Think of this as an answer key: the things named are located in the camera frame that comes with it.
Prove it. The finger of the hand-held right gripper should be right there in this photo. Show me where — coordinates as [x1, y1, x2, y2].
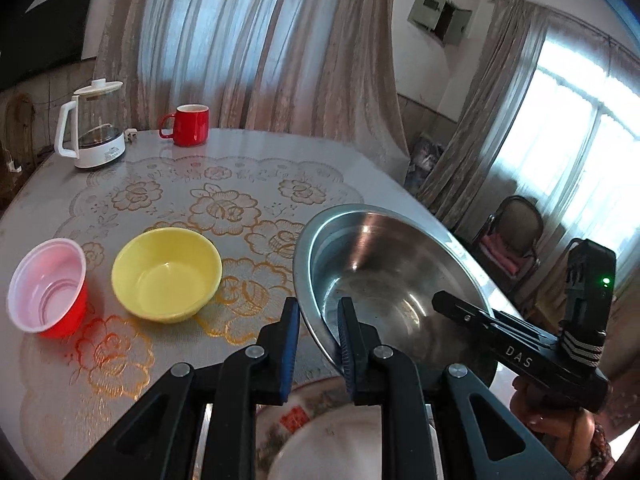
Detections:
[432, 290, 501, 332]

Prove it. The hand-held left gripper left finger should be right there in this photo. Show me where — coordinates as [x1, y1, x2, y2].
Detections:
[62, 297, 301, 480]

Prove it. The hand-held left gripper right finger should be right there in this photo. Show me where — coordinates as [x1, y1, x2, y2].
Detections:
[336, 297, 573, 480]

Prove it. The large plate red green print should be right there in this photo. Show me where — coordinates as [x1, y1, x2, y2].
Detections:
[255, 374, 443, 480]

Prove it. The stainless steel bowl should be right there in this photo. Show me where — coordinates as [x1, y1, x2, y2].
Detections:
[292, 203, 499, 391]

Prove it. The yellow bowl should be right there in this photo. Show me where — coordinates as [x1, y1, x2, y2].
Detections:
[111, 227, 223, 323]

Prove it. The red bowl pink inside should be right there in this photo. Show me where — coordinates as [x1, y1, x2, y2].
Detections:
[7, 238, 90, 339]

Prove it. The person's right forearm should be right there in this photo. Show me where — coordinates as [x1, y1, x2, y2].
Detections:
[567, 422, 617, 480]

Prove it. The person's right hand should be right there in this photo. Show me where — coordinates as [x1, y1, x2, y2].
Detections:
[511, 377, 601, 461]

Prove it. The dark armchair pink cushion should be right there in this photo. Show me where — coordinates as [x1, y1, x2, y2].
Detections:
[472, 195, 545, 293]

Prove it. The dark printed bag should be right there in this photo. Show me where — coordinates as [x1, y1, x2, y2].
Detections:
[404, 135, 446, 193]

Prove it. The narrow beige curtain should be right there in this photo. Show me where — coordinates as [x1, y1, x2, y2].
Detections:
[417, 0, 561, 231]

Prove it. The bright window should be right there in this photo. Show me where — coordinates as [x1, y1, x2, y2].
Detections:
[490, 35, 640, 271]

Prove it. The red mug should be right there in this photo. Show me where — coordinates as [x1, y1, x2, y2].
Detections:
[159, 104, 210, 148]

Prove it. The white electric glass kettle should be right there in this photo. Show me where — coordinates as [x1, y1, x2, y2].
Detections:
[54, 79, 127, 170]

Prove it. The wide beige sheer curtain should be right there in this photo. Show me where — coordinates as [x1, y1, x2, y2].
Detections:
[95, 0, 411, 161]

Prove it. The brown wooden chair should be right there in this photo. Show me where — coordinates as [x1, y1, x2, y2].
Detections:
[0, 92, 38, 201]

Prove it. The grey wall electrical box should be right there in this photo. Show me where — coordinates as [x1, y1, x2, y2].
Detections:
[407, 0, 473, 48]

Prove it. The black wall television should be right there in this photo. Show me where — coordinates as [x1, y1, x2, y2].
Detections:
[0, 0, 97, 92]

